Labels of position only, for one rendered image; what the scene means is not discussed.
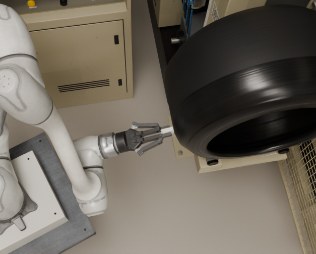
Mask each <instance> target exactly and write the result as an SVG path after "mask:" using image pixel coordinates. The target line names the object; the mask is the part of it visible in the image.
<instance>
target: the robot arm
mask: <svg viewBox="0 0 316 254"><path fill-rule="evenodd" d="M7 113H8V114H10V115H11V116H12V117H14V118H15V119H17V120H19V121H22V122H24V123H26V124H28V125H32V126H36V127H38V128H41V129H43V130H44V131H45V132H46V133H47V135H48V137H49V138H50V140H51V142H52V144H53V146H54V148H55V150H56V152H57V155H58V157H59V159H60V161H61V163H62V165H63V167H64V169H65V171H66V173H67V175H68V177H69V179H70V181H71V183H72V184H73V185H72V189H73V193H74V195H75V197H76V199H77V202H78V203H79V207H80V209H81V211H82V212H83V214H84V215H86V216H88V217H90V216H95V215H100V214H103V213H104V212H105V211H106V209H107V206H108V188H107V182H106V177H105V174H104V169H103V159H108V158H111V157H115V156H118V155H119V154H120V153H123V152H128V151H136V152H137V154H138V155H139V156H141V155H142V154H143V153H144V152H146V151H148V150H150V149H152V148H154V147H156V146H158V145H160V144H162V143H163V139H164V138H166V137H171V136H172V133H174V130H173V127H170V126H169V125H167V126H163V127H160V126H159V124H158V123H137V122H132V124H133V125H132V127H131V129H128V130H127V131H124V132H119V133H116V134H115V133H114V132H111V133H107V134H103V135H99V136H86V137H82V138H79V139H76V140H73V141H72V138H71V136H70V133H69V131H68V129H67V127H66V125H65V123H64V121H63V119H62V117H61V115H60V114H59V112H58V111H57V109H56V107H55V105H54V102H53V100H52V98H51V97H50V96H49V94H48V92H47V91H46V89H45V84H44V81H43V78H42V74H41V71H40V67H39V64H38V60H37V55H36V50H35V46H34V43H33V40H32V37H31V34H30V32H29V30H28V27H27V25H26V23H25V21H24V20H23V19H22V17H21V16H20V15H19V14H18V13H17V12H16V11H15V10H14V9H13V8H11V7H8V6H6V5H3V4H0V235H2V234H3V233H4V232H5V230H6V229H8V228H9V227H10V226H12V225H13V224H15V225H16V226H17V227H18V228H19V229H20V230H21V231H24V230H25V229H26V226H25V224H24V222H23V220H22V218H23V217H24V216H26V215H27V214H29V213H31V212H34V211H36V210H37V208H38V206H37V204H36V203H35V202H34V201H32V200H31V199H30V197H29V196H28V194H27V193H26V192H25V190H24V189H23V187H22V186H21V185H20V183H19V182H18V179H17V176H16V174H15V171H14V168H13V166H12V163H11V159H10V153H9V128H8V125H7V124H6V122H5V120H6V116H7ZM137 128H141V129H144V128H154V129H150V130H146V131H137V130H135V129H137ZM160 132H161V133H162V134H158V135H153V136H149V137H145V138H142V137H144V136H148V135H152V134H156V133H160ZM151 141H154V142H152V143H150V144H148V145H146V146H144V147H142V148H139V147H140V145H141V144H144V143H147V142H151Z"/></svg>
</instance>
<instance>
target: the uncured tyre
mask: <svg viewBox="0 0 316 254"><path fill-rule="evenodd" d="M164 85H165V90H166V95H167V100H168V105H169V110H170V115H171V120H172V125H173V130H174V134H175V135H176V137H177V139H178V141H179V143H180V144H181V145H182V146H183V147H185V148H186V149H188V150H189V151H191V152H192V153H194V154H195V155H197V156H200V157H203V158H209V159H234V158H244V157H250V156H256V155H262V154H267V153H271V152H275V151H279V150H283V149H286V148H289V147H293V146H296V145H299V144H301V143H304V142H307V141H309V140H312V139H314V138H316V11H315V10H312V9H309V8H305V7H301V6H296V5H268V6H261V7H256V8H251V9H247V10H243V11H240V12H237V13H234V14H231V15H228V16H226V17H223V18H221V19H219V20H216V21H214V22H212V23H210V24H209V25H207V26H205V27H203V28H202V29H200V30H199V31H197V32H196V33H194V34H193V35H192V36H191V37H189V38H188V39H187V40H186V41H185V42H184V43H183V44H182V45H181V47H180V48H179V49H178V50H177V52H176V53H175V54H174V56H173V57H172V58H171V60H170V61H169V63H168V65H167V68H166V71H165V81H164Z"/></svg>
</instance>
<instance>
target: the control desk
mask: <svg viewBox="0 0 316 254"><path fill-rule="evenodd" d="M0 4H3V5H6V6H8V7H11V8H13V9H14V10H15V11H16V12H17V13H18V14H19V15H20V16H21V17H22V19H23V20H24V21H25V23H26V25H27V27H28V30H29V32H30V34H31V37H32V40H33V43H34V46H35V50H36V55H37V60H38V64H39V67H40V71H41V74H42V78H43V81H44V84H45V89H46V91H47V92H48V94H49V96H50V97H51V98H52V100H53V102H54V105H55V107H56V109H58V108H65V107H72V106H79V105H86V104H93V103H100V102H107V101H114V100H121V99H128V98H133V97H134V90H133V51H132V13H131V0H0Z"/></svg>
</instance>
